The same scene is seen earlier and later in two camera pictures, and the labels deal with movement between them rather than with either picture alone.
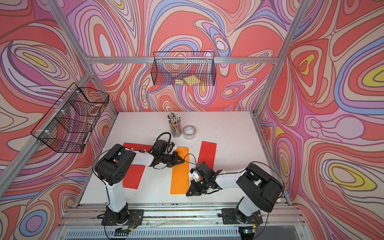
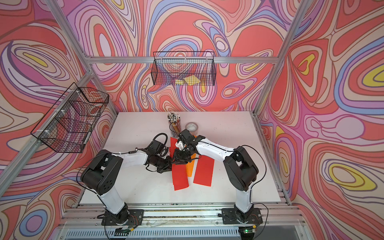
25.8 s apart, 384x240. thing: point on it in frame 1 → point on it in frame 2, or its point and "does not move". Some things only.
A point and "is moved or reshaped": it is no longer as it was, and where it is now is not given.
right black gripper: [193, 188] → [178, 158]
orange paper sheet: [180, 179] → [189, 167]
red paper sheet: [143, 157] → [180, 172]
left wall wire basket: [68, 124] does not move
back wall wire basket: [183, 68] does not move
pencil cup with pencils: [174, 118] does not move
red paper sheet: [207, 153] is moved or reshaped
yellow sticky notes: [189, 80] does not move
